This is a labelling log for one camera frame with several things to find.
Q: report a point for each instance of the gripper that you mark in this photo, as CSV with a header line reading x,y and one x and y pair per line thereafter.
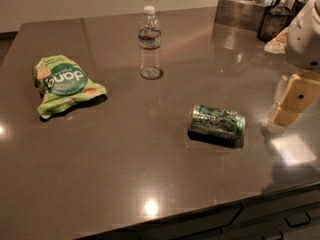
x,y
304,42

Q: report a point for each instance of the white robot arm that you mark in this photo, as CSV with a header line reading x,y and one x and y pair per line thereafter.
x,y
302,48

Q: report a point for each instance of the black drawer handle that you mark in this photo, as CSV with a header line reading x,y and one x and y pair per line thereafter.
x,y
298,220

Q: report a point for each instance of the black mesh cup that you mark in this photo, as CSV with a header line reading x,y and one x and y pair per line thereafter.
x,y
272,24

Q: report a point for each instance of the green snack bag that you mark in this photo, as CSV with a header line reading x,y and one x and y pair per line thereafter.
x,y
62,84

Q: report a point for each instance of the green soda can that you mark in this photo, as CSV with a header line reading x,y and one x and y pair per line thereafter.
x,y
217,122

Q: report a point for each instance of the metal box stand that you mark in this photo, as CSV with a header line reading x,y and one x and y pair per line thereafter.
x,y
242,14

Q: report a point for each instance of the clear plastic water bottle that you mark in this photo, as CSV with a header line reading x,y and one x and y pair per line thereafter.
x,y
149,42

